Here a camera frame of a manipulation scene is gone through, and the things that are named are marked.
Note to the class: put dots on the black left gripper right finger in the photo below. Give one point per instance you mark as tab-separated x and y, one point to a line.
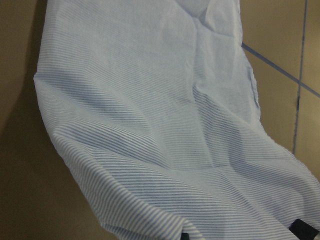
303	231

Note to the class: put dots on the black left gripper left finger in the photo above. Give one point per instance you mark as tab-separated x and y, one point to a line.
184	236

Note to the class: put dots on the light blue striped shirt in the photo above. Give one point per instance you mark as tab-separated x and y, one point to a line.
154	108

